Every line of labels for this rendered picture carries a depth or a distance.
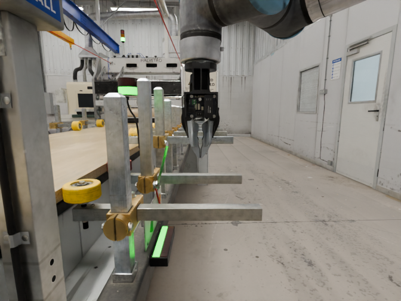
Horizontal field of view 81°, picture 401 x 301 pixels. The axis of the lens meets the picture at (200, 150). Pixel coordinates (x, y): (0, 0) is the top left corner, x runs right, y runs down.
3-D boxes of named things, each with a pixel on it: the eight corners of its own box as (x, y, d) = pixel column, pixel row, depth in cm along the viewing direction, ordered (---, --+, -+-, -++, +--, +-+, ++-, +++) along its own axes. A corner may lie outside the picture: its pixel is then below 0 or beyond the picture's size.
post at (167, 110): (173, 187, 130) (171, 99, 122) (172, 190, 127) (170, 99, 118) (166, 187, 130) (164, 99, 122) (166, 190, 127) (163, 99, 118)
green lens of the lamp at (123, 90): (141, 95, 74) (141, 88, 74) (136, 94, 68) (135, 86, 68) (122, 95, 74) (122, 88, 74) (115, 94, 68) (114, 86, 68)
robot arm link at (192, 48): (181, 47, 55) (221, 48, 56) (181, 69, 56) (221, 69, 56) (178, 36, 47) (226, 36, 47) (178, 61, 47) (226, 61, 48)
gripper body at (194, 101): (182, 120, 49) (182, 60, 47) (184, 119, 57) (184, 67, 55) (219, 120, 49) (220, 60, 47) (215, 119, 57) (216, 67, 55)
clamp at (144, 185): (160, 181, 85) (160, 167, 84) (153, 194, 72) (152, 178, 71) (145, 181, 85) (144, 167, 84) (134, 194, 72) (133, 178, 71)
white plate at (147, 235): (162, 211, 88) (162, 185, 86) (147, 252, 62) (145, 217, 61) (160, 211, 88) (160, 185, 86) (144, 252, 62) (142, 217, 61)
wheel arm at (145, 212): (258, 218, 57) (259, 201, 56) (262, 224, 54) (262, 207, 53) (80, 218, 57) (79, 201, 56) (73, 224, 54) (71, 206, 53)
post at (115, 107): (136, 298, 56) (126, 93, 48) (132, 310, 53) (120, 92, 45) (122, 298, 56) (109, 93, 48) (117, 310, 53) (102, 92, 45)
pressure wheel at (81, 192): (95, 217, 61) (91, 174, 59) (110, 227, 56) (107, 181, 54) (61, 228, 56) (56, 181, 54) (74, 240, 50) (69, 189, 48)
